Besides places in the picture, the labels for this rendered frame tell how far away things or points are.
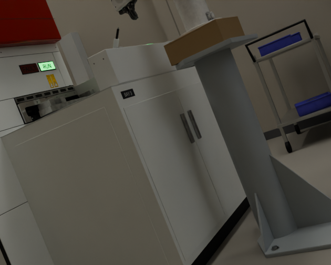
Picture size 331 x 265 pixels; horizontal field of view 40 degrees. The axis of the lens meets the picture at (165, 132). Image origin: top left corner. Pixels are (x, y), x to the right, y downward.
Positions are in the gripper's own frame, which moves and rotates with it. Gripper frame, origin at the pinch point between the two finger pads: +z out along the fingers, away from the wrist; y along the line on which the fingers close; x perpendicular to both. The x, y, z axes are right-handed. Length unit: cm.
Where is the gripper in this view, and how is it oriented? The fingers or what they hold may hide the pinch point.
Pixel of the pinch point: (133, 15)
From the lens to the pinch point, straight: 214.2
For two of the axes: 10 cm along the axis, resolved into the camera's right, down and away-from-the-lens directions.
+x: 4.3, -2.2, 8.7
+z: 5.4, 8.4, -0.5
